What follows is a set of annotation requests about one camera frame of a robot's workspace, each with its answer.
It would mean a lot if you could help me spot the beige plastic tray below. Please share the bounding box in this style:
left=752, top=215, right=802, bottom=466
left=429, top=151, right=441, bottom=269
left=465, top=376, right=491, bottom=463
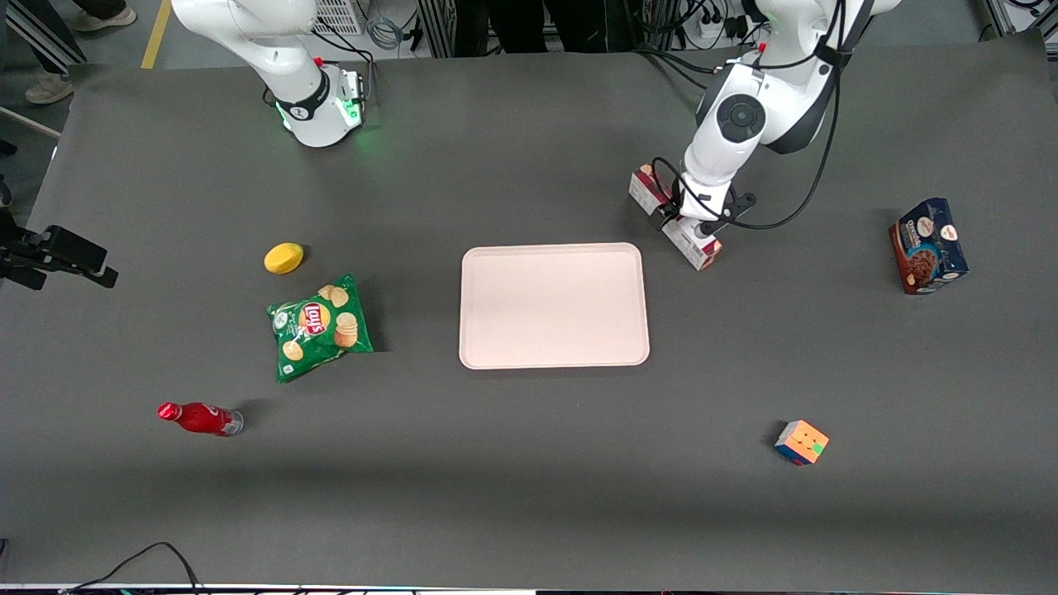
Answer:
left=459, top=242, right=651, bottom=370

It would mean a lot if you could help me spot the white vented box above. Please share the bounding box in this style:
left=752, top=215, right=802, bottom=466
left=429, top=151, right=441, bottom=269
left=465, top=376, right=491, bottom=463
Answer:
left=312, top=0, right=366, bottom=36

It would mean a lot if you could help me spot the black base cable bundle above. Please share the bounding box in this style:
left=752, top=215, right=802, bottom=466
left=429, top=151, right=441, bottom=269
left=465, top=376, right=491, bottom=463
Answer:
left=632, top=48, right=720, bottom=88

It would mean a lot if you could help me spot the red cookie box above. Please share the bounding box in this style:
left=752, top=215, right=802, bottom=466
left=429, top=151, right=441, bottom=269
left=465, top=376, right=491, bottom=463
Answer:
left=629, top=164, right=724, bottom=272

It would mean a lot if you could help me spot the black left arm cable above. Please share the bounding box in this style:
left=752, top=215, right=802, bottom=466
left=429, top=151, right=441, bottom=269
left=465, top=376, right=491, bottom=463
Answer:
left=651, top=0, right=869, bottom=232

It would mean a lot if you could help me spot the dark aluminium frame bar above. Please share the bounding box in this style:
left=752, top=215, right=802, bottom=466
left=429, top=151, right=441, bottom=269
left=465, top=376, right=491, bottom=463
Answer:
left=4, top=0, right=88, bottom=75

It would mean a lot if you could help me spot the beige shoe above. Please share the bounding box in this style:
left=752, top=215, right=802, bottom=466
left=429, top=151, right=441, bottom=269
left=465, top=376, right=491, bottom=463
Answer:
left=73, top=7, right=138, bottom=32
left=25, top=73, right=74, bottom=105

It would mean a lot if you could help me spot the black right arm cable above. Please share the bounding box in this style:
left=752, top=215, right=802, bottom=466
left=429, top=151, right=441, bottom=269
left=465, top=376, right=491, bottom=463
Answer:
left=312, top=23, right=378, bottom=92

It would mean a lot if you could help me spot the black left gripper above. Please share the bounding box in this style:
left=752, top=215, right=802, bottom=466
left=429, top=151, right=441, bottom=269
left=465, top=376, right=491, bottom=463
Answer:
left=650, top=192, right=736, bottom=244

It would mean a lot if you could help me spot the grey coiled cable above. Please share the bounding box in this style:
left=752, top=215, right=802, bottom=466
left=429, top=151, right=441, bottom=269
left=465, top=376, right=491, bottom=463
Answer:
left=365, top=15, right=407, bottom=52

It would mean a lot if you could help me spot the yellow lemon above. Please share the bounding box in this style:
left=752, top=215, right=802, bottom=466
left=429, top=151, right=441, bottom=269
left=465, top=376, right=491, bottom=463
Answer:
left=264, top=242, right=305, bottom=275

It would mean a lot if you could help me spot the thin black floor cable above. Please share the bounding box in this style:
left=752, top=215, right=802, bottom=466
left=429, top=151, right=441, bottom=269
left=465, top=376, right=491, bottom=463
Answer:
left=58, top=541, right=207, bottom=595

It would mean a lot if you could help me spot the colourful puzzle cube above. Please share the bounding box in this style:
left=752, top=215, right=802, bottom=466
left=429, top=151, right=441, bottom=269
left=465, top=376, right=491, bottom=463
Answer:
left=774, top=419, right=830, bottom=467

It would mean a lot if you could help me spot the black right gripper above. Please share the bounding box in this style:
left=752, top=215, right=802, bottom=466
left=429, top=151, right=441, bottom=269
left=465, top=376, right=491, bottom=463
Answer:
left=0, top=211, right=118, bottom=291

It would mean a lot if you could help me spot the red soda bottle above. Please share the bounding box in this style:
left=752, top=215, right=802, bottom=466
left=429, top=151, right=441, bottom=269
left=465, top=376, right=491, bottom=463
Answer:
left=157, top=402, right=245, bottom=437

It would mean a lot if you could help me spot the person in dark clothing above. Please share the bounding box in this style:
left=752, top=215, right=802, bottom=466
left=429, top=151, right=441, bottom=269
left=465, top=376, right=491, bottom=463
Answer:
left=453, top=0, right=617, bottom=57

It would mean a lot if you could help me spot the blue chocolate cookie box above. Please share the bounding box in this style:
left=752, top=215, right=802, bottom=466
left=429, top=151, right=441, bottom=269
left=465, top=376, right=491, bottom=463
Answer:
left=889, top=197, right=970, bottom=296

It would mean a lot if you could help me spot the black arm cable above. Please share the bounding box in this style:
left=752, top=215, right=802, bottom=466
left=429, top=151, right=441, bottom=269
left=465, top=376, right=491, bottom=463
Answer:
left=651, top=0, right=869, bottom=232
left=312, top=23, right=378, bottom=92

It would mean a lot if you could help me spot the green chips bag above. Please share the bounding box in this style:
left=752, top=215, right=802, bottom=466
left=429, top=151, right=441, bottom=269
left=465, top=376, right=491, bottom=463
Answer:
left=266, top=274, right=374, bottom=383

